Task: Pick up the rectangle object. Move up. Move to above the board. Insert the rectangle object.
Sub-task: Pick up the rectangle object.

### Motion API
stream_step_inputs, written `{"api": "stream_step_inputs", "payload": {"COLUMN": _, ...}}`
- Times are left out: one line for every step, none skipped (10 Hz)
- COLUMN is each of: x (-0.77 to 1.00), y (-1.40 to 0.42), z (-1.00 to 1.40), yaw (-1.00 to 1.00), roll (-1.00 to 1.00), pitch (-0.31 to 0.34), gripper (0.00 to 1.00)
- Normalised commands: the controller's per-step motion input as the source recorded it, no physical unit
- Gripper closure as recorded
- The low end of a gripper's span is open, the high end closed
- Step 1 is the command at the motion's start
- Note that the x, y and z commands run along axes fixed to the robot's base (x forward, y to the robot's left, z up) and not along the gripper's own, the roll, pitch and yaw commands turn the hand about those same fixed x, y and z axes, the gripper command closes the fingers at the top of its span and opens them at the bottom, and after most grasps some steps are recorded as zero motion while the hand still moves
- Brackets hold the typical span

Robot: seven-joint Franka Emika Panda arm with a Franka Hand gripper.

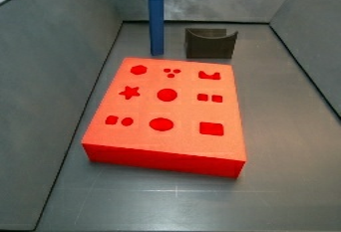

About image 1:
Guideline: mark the blue rectangular block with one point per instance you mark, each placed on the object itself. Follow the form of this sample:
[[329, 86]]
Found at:
[[156, 26]]

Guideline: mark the red shape-sorting board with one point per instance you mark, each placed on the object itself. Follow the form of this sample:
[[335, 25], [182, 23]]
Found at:
[[168, 116]]

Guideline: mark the dark grey curved holder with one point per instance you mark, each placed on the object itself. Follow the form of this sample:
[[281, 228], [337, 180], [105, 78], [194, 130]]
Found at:
[[208, 43]]

